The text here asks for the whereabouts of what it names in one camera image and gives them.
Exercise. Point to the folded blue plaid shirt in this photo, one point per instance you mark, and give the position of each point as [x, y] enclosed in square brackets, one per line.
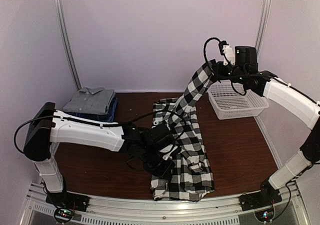
[109, 117]

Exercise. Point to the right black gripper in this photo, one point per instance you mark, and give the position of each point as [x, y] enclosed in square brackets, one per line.
[217, 68]

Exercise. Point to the right aluminium frame post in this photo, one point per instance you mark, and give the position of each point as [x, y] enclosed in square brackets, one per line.
[264, 17]

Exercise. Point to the white plastic basket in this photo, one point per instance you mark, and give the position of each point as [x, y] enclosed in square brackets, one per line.
[230, 102]

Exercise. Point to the left aluminium frame post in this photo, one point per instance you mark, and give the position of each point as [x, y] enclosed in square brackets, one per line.
[66, 43]

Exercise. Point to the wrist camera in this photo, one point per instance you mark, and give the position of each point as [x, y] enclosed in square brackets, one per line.
[239, 55]
[161, 137]

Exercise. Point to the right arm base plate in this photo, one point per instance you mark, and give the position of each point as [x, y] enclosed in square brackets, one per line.
[259, 199]

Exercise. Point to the black white checkered shirt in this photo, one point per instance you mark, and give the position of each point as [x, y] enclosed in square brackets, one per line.
[192, 176]

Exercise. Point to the left circuit board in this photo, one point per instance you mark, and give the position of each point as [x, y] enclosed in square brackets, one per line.
[63, 215]

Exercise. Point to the right circuit board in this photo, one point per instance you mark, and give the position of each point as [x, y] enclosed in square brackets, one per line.
[265, 215]

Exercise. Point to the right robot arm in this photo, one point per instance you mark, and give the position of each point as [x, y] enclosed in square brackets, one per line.
[303, 124]

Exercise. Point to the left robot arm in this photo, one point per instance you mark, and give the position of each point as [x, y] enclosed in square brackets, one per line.
[51, 126]

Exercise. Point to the aluminium front rail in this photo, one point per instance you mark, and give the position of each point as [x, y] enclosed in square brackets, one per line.
[221, 210]

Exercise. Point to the circuit board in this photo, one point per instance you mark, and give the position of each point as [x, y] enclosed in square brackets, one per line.
[63, 215]
[265, 215]

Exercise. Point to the aluminium frame post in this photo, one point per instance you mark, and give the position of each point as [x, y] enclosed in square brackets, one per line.
[264, 17]
[66, 43]

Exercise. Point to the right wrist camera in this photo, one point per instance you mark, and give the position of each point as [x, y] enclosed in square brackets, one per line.
[239, 55]

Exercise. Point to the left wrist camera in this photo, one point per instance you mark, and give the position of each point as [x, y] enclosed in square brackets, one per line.
[161, 137]

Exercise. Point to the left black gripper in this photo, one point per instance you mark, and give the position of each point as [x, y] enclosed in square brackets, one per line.
[163, 172]

